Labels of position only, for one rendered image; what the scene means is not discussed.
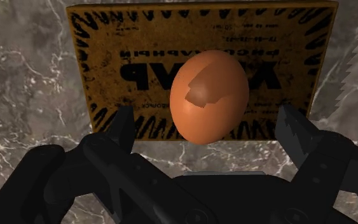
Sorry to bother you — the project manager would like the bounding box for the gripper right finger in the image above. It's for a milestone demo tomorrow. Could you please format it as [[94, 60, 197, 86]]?
[[273, 104, 358, 224]]

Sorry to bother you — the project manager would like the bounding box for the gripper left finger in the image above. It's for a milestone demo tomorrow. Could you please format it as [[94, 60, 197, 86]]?
[[0, 104, 212, 224]]

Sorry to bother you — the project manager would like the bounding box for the yellow box with black print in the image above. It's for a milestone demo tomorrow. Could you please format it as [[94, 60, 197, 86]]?
[[65, 0, 340, 142]]

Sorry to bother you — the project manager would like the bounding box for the brown egg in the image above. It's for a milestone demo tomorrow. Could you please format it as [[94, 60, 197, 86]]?
[[169, 50, 250, 146]]

